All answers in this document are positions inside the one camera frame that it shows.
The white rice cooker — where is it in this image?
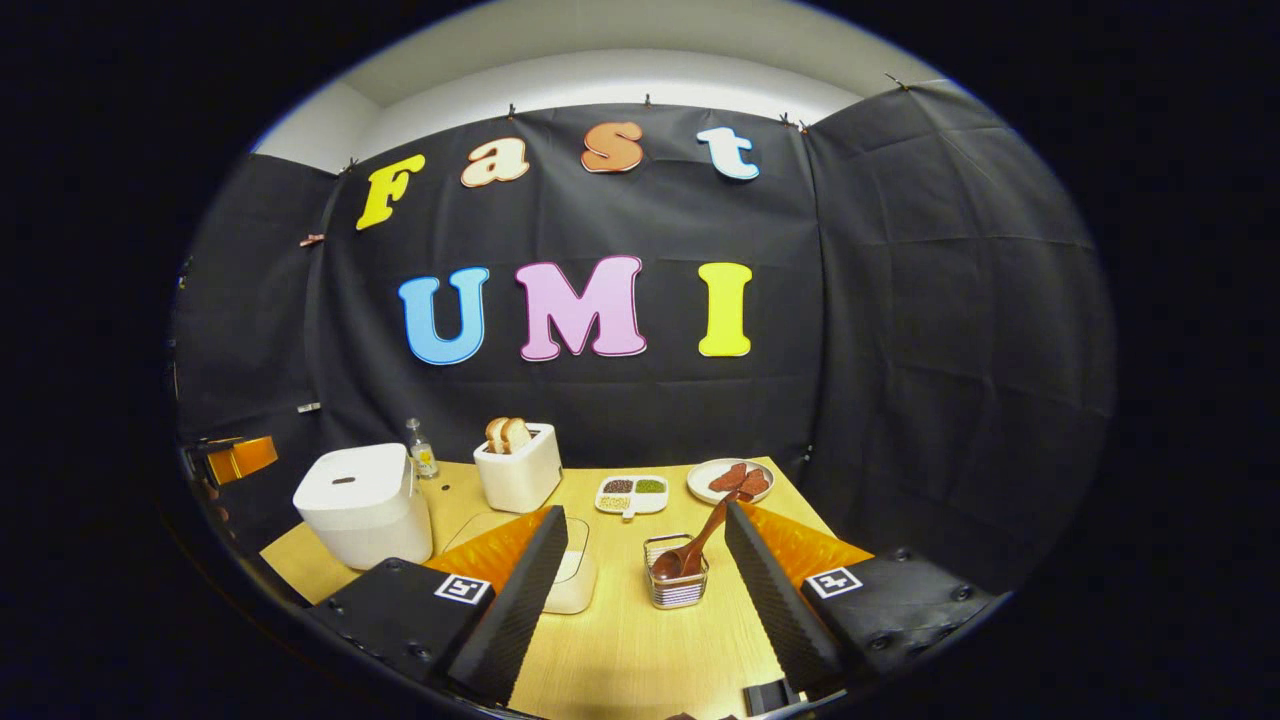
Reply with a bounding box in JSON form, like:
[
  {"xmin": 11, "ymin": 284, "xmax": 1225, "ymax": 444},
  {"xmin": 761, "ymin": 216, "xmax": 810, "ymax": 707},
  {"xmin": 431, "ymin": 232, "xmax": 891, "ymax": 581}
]
[{"xmin": 292, "ymin": 442, "xmax": 436, "ymax": 572}]

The small glass bottle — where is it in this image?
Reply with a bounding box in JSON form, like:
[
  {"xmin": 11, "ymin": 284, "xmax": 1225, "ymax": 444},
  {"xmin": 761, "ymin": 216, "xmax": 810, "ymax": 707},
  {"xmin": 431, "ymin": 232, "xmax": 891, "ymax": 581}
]
[{"xmin": 404, "ymin": 417, "xmax": 440, "ymax": 481}]

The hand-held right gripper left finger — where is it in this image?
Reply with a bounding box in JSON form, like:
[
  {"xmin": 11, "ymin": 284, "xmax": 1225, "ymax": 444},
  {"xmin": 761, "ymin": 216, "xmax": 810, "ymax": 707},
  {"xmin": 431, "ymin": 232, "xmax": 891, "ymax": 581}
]
[{"xmin": 305, "ymin": 505, "xmax": 570, "ymax": 707}]

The black backdrop cloth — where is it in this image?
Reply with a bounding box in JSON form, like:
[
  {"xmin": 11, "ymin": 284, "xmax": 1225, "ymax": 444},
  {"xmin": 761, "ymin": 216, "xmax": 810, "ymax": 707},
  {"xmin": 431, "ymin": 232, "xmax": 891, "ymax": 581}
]
[{"xmin": 170, "ymin": 80, "xmax": 1117, "ymax": 596}]

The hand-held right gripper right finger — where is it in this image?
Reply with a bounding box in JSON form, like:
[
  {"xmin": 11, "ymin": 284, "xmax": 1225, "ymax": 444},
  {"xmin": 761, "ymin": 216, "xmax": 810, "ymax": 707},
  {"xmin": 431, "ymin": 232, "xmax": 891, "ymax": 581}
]
[{"xmin": 725, "ymin": 498, "xmax": 1001, "ymax": 700}]

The metal wire chopstick holder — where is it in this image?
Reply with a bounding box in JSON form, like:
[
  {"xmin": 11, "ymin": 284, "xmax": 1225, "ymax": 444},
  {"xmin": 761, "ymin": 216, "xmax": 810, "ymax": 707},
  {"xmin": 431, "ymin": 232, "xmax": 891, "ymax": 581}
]
[{"xmin": 642, "ymin": 532, "xmax": 711, "ymax": 611}]

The pile of white rice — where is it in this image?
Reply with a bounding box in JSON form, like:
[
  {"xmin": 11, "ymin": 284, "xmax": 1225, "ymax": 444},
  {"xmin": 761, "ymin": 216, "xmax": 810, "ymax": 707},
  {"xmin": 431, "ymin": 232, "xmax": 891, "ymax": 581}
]
[{"xmin": 546, "ymin": 550, "xmax": 593, "ymax": 612}]

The brown wooden spoon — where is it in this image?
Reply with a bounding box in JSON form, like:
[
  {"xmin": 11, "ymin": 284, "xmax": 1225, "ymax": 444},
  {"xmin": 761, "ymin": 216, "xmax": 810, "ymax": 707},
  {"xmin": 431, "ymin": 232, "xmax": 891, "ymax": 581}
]
[{"xmin": 650, "ymin": 489, "xmax": 747, "ymax": 582}]

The white round plate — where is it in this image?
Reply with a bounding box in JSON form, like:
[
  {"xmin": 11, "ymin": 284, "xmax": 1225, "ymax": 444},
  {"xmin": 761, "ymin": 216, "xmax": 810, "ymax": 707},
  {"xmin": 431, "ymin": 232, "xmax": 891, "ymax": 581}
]
[{"xmin": 685, "ymin": 457, "xmax": 776, "ymax": 506}]

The white toaster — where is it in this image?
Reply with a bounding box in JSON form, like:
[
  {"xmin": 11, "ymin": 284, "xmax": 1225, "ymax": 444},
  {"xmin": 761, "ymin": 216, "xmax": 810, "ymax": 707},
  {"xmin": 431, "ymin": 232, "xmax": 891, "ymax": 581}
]
[{"xmin": 472, "ymin": 422, "xmax": 565, "ymax": 515}]

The white divided dish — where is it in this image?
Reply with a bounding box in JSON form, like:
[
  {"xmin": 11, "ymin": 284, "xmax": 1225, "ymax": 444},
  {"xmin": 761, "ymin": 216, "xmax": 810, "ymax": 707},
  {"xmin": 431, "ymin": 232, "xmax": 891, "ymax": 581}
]
[{"xmin": 594, "ymin": 474, "xmax": 671, "ymax": 522}]

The clear glass dish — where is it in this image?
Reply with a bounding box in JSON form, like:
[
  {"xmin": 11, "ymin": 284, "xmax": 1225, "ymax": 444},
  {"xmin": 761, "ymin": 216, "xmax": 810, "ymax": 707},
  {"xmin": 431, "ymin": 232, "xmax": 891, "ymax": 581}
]
[{"xmin": 442, "ymin": 511, "xmax": 600, "ymax": 616}]

